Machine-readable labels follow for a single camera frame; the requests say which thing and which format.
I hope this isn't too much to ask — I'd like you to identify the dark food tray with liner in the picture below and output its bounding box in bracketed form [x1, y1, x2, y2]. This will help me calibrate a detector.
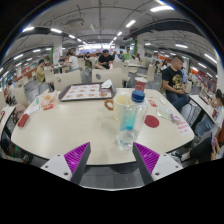
[57, 82, 118, 102]

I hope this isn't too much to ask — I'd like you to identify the neighbouring beige table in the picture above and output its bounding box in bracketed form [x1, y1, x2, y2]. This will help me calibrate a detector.
[189, 94, 221, 131]
[0, 105, 16, 134]

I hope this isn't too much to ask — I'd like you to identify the clear blue-capped water bottle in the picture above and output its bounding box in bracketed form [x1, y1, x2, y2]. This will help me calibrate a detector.
[115, 89, 148, 150]

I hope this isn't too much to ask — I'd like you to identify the red cardboard food box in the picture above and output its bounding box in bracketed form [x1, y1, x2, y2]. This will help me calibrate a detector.
[17, 113, 30, 128]

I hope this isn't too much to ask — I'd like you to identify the person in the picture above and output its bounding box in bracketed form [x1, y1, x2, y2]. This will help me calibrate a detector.
[173, 131, 224, 163]
[64, 49, 81, 73]
[161, 54, 192, 113]
[94, 49, 116, 70]
[35, 58, 48, 84]
[209, 88, 224, 134]
[6, 79, 18, 104]

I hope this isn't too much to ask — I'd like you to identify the red paper cup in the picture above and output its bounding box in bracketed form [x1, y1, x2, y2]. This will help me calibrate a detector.
[134, 76, 148, 93]

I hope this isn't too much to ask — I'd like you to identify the ceiling air conditioner unit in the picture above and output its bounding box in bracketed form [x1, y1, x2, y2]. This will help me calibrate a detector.
[65, 17, 85, 28]

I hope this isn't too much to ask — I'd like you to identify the food wrapper with leftovers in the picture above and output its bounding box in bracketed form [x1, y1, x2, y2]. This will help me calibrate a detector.
[37, 90, 59, 108]

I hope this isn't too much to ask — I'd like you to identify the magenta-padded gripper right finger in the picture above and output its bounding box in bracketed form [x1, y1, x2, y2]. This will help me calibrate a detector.
[131, 141, 184, 186]

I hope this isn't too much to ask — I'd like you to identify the flat round red coaster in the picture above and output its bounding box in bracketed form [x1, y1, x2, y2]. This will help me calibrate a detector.
[143, 114, 160, 129]

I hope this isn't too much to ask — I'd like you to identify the crumpled white napkin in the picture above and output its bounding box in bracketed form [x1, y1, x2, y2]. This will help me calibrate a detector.
[100, 79, 114, 90]

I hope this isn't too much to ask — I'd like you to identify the ceiling light group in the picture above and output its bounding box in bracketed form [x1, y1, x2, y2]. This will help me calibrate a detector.
[1, 4, 219, 79]

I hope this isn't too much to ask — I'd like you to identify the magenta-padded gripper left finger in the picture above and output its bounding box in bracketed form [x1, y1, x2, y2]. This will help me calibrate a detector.
[39, 141, 92, 186]

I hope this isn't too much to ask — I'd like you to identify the cream mug with brown handle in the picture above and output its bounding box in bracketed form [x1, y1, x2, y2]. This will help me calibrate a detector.
[103, 93, 134, 122]

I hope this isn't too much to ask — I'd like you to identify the beige dining chairs group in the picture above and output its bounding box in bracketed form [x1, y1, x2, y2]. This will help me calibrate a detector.
[43, 56, 158, 84]

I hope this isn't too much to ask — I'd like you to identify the clear-sleeved paper card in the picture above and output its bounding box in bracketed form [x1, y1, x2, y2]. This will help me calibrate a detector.
[156, 105, 175, 121]

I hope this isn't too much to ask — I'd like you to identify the white table sign red text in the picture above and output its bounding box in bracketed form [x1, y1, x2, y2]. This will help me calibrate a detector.
[174, 119, 193, 135]

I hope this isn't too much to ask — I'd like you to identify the beige chair with round hole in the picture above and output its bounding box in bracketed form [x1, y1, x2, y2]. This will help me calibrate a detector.
[53, 69, 83, 92]
[91, 67, 124, 88]

